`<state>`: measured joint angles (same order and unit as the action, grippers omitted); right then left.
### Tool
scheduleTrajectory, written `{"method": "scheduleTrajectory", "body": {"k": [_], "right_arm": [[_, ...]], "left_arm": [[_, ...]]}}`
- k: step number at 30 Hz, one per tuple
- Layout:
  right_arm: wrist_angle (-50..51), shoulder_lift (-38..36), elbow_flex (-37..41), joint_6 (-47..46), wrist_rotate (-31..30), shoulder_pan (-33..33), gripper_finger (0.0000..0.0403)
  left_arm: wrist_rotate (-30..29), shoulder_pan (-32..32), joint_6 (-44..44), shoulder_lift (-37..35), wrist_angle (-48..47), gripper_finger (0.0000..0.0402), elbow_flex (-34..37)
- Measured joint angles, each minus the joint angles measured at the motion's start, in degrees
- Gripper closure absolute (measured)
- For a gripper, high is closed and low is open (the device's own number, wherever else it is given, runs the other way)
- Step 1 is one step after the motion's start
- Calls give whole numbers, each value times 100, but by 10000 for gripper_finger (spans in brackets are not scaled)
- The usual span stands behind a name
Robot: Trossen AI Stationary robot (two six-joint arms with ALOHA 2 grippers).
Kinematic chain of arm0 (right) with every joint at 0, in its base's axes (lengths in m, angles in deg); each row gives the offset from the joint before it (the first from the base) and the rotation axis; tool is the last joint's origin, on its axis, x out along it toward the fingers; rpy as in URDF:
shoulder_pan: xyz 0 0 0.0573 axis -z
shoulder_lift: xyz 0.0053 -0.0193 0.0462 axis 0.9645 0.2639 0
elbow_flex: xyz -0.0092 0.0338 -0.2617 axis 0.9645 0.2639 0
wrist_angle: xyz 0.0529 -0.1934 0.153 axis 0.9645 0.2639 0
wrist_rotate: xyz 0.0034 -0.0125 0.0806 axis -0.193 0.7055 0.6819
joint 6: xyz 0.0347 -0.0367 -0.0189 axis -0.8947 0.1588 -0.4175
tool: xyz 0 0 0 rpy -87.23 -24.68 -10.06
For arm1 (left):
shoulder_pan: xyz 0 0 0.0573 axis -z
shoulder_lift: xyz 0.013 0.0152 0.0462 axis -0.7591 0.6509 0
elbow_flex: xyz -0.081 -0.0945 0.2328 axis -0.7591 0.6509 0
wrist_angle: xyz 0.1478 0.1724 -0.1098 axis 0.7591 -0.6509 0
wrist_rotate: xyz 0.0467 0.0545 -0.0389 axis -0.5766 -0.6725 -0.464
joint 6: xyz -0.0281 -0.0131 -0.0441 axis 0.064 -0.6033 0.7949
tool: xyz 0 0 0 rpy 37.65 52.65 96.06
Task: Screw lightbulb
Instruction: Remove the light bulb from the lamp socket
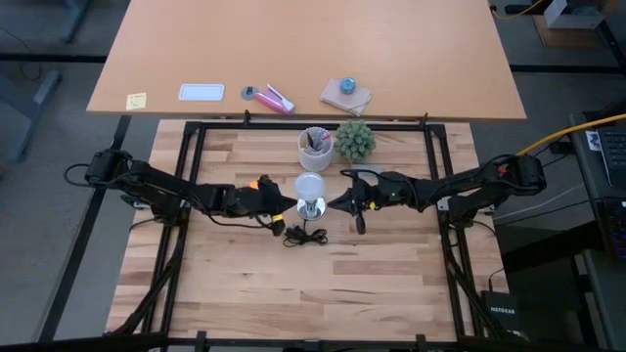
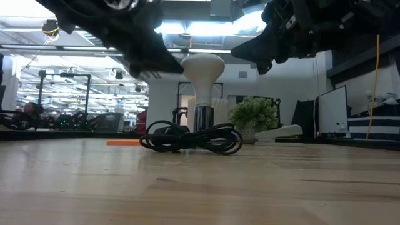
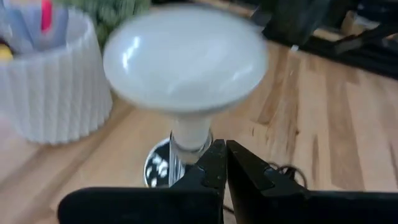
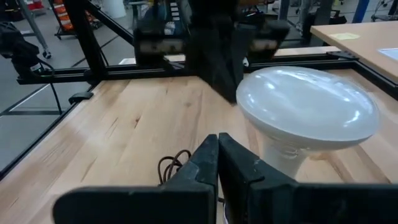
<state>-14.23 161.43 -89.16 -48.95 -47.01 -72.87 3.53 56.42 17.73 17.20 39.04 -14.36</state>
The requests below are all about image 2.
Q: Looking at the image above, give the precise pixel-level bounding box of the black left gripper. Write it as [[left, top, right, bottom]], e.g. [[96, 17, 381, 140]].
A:
[[93, 0, 184, 79]]

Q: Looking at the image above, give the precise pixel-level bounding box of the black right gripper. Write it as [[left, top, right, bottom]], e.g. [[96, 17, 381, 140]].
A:
[[231, 0, 351, 75]]

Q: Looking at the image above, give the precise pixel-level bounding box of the white lightbulb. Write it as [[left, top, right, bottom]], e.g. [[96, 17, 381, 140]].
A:
[[180, 52, 226, 108]]

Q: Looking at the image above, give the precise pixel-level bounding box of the grey stapler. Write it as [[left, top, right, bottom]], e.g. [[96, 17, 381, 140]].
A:
[[254, 124, 304, 143]]

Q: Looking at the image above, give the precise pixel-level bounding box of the black lamp power cord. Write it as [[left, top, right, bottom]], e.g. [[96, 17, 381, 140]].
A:
[[139, 119, 244, 156]]

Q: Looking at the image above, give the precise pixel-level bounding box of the green potted succulent plant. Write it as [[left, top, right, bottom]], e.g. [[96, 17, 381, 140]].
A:
[[229, 96, 279, 144]]

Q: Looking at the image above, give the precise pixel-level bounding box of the white textured pen cup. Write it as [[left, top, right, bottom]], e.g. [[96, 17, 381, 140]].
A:
[[186, 97, 231, 132]]

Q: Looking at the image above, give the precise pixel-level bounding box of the black office chair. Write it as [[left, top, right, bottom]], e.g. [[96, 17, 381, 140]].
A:
[[95, 112, 124, 133]]

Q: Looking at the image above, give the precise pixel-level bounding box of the orange sticky note pad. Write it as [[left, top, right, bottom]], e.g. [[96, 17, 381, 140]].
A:
[[106, 139, 142, 146]]

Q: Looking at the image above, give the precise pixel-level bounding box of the white whiteboard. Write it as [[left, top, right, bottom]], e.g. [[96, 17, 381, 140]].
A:
[[317, 84, 348, 136]]

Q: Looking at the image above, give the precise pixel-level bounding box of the person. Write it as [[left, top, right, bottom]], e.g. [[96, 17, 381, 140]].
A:
[[23, 101, 45, 129]]

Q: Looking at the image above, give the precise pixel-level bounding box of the navy white striped box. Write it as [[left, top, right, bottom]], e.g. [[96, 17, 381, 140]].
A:
[[347, 116, 400, 141]]

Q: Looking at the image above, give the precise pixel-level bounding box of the black background rig frame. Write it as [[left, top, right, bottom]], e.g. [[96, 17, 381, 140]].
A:
[[37, 70, 92, 132]]

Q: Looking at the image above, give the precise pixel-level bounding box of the black ceiling camera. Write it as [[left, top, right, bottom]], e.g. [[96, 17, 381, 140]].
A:
[[41, 19, 63, 41]]

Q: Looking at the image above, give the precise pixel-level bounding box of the yellow cable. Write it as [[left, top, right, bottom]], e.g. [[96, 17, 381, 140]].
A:
[[366, 34, 381, 140]]

